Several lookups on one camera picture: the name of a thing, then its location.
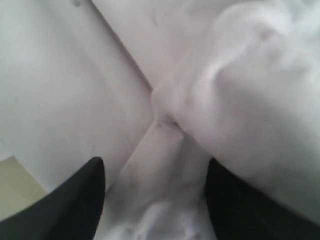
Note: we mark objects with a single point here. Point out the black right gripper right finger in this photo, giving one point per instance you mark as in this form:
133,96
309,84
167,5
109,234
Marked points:
238,211

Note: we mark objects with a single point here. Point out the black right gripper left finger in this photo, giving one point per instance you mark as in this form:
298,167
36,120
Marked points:
71,212

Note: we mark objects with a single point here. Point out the white t-shirt red logo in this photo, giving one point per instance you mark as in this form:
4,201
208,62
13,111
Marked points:
156,89

